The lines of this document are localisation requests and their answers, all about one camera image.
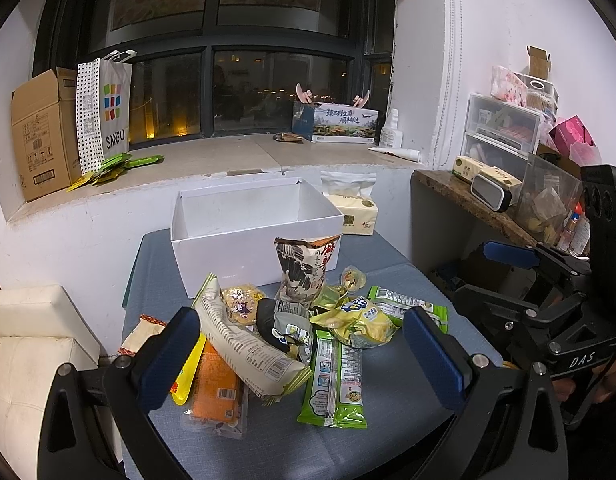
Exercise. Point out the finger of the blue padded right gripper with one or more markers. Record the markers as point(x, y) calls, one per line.
point(511, 255)
point(481, 306)

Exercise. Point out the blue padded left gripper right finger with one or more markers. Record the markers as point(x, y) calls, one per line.
point(442, 359)

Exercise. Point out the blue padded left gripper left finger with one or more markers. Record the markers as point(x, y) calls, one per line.
point(159, 361)

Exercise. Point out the yellow snack packet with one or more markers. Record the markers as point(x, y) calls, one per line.
point(181, 387)

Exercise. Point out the orange cake pack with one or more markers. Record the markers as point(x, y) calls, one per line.
point(218, 400)

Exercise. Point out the yellow Lays chips bag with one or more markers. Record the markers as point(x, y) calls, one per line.
point(359, 324)

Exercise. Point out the round cookie pack purple print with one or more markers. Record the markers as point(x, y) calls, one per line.
point(242, 303)

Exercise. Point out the long white striped snack bag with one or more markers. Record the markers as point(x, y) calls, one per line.
point(267, 371)

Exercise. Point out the green white cracker pack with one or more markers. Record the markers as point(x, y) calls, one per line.
point(333, 397)

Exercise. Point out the small jelly cup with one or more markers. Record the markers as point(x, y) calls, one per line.
point(352, 279)

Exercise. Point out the black grey snack pouch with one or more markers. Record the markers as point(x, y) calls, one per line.
point(286, 326)

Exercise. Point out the brown white snack bag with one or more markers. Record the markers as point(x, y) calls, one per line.
point(303, 264)

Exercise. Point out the clear plastic bin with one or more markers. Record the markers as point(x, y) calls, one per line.
point(547, 200)

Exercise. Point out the small white speaker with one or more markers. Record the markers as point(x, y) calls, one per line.
point(491, 193)

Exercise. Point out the wooden side shelf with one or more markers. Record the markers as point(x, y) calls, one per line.
point(447, 185)

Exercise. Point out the clear plastic drawer unit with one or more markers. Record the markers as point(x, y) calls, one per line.
point(500, 134)

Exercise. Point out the white leather sofa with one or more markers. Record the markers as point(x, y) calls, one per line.
point(40, 329)

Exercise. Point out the pink gift box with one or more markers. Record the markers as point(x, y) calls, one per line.
point(572, 139)

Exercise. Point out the white cardboard organizer box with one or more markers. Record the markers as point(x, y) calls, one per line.
point(229, 229)

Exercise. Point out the white paper on sill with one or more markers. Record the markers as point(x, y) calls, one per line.
point(403, 153)

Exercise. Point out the pink floral pouch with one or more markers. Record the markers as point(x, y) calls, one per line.
point(506, 86)

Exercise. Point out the white plastic bottle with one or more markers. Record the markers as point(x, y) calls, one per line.
point(391, 135)

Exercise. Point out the yellow tissue pack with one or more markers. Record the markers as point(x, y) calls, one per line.
point(350, 193)

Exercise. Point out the small brown open carton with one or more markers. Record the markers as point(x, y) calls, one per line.
point(539, 63)

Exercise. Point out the green snack packets on sill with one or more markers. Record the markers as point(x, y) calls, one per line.
point(114, 167)

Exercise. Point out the printed landscape tissue box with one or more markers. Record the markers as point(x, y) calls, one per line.
point(334, 123)

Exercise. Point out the brown cardboard box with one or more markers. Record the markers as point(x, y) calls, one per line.
point(43, 128)

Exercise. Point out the dark wrapper on sill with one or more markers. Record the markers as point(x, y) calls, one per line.
point(287, 137)

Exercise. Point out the white SANFU shopping bag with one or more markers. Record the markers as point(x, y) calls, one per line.
point(102, 108)

